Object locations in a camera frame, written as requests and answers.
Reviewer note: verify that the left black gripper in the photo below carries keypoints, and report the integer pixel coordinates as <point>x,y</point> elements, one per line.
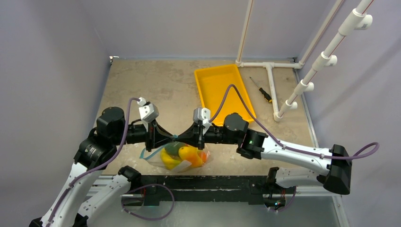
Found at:
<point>157,135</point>

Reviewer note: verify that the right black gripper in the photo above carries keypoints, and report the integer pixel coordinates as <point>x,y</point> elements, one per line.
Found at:
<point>201,135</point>

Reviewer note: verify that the green avocado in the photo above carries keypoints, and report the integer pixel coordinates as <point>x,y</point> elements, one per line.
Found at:
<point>173,148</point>

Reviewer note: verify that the orange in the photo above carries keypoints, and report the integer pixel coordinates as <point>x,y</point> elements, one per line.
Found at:
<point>204,156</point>

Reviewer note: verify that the clear zip top bag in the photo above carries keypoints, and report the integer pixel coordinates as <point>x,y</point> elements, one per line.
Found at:
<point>153,158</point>

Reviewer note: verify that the yellow banana bunch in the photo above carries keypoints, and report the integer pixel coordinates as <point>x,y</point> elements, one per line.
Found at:
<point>169,162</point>

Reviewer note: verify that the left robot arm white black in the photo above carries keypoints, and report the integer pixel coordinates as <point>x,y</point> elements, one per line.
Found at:
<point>102,145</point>

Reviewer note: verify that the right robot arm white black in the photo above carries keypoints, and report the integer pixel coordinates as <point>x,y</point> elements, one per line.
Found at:
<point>330,168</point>

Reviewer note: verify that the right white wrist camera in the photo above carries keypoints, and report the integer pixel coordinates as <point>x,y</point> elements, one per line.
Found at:
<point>201,115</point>

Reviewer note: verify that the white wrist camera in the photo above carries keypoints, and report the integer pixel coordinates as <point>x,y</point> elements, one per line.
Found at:
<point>148,111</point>
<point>201,115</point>

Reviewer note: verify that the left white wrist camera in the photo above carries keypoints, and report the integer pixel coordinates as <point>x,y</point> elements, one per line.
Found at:
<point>148,111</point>

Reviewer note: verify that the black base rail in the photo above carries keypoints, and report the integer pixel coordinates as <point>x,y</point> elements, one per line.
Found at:
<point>251,189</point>

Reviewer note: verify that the black handled screwdriver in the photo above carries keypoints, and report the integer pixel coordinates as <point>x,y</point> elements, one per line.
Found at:
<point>266,96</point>

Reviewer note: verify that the aluminium frame rail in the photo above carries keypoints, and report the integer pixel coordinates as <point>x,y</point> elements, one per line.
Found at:
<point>313,191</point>

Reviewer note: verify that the white pvc pipe frame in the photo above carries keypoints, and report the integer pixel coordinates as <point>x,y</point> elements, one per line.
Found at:
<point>358,19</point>

